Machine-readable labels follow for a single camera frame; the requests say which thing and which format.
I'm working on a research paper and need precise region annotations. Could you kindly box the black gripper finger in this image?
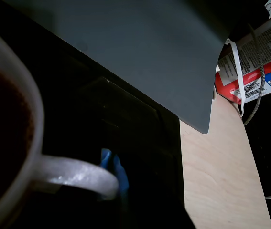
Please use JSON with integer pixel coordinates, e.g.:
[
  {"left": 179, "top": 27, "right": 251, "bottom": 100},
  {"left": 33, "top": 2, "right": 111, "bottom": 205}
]
[
  {"left": 112, "top": 154, "right": 150, "bottom": 229},
  {"left": 30, "top": 147, "right": 121, "bottom": 229}
]

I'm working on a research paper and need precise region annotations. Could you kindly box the pink translucent gooseneck kettle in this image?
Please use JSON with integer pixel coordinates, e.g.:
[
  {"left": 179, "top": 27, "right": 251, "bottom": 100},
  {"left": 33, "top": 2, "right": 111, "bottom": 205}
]
[{"left": 0, "top": 7, "right": 120, "bottom": 229}]

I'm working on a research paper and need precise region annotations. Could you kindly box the grey backdrop sheet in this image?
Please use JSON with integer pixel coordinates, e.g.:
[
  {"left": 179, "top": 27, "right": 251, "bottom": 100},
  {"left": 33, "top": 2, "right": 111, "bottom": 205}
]
[{"left": 2, "top": 0, "right": 237, "bottom": 135}]

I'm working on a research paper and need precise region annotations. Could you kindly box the flat white cable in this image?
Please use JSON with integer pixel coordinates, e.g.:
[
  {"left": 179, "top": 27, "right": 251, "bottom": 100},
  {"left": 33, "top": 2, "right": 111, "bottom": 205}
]
[{"left": 224, "top": 39, "right": 246, "bottom": 117}]

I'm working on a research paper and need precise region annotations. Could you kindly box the grey braided cable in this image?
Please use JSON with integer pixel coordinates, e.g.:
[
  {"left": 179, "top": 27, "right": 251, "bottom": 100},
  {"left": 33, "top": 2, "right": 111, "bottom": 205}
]
[{"left": 243, "top": 23, "right": 267, "bottom": 126}]

